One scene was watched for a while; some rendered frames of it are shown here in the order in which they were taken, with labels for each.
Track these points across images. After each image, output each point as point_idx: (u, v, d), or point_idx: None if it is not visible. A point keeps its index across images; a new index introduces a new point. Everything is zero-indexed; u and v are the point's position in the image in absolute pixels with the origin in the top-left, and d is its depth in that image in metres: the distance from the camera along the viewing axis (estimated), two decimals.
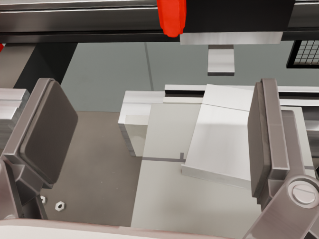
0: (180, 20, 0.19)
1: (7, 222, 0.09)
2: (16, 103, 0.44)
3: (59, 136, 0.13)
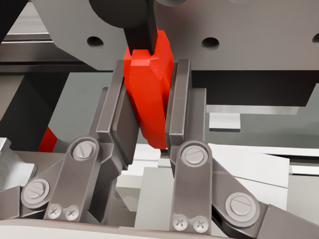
0: None
1: (7, 222, 0.09)
2: None
3: (134, 118, 0.13)
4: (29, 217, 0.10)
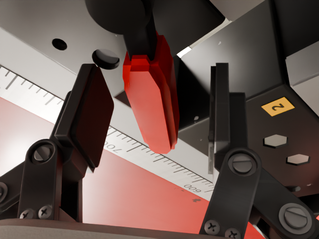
0: (170, 137, 0.14)
1: (7, 222, 0.09)
2: None
3: (100, 121, 0.13)
4: None
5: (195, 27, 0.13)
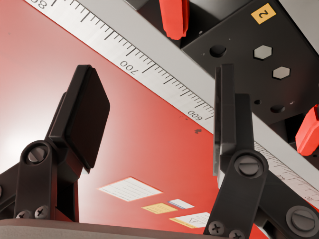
0: (183, 22, 0.19)
1: (7, 222, 0.09)
2: None
3: (96, 122, 0.13)
4: None
5: None
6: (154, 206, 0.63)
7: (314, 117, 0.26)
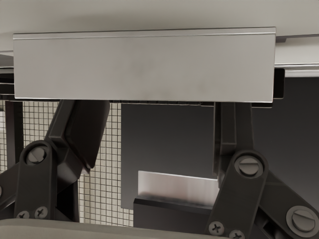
0: None
1: (7, 222, 0.09)
2: None
3: (95, 122, 0.13)
4: None
5: None
6: None
7: None
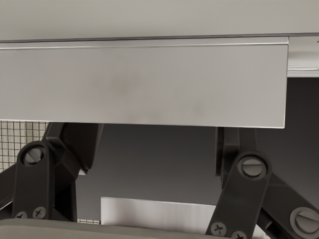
0: None
1: (7, 222, 0.09)
2: None
3: (93, 123, 0.13)
4: None
5: None
6: None
7: None
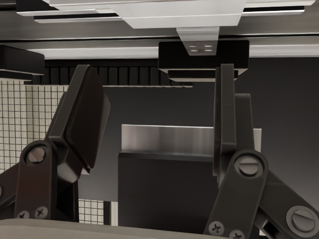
0: None
1: (7, 222, 0.09)
2: None
3: (95, 122, 0.13)
4: None
5: None
6: None
7: None
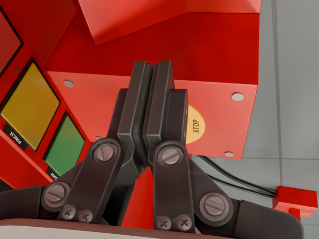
0: None
1: (7, 222, 0.09)
2: None
3: None
4: (47, 219, 0.10)
5: None
6: None
7: None
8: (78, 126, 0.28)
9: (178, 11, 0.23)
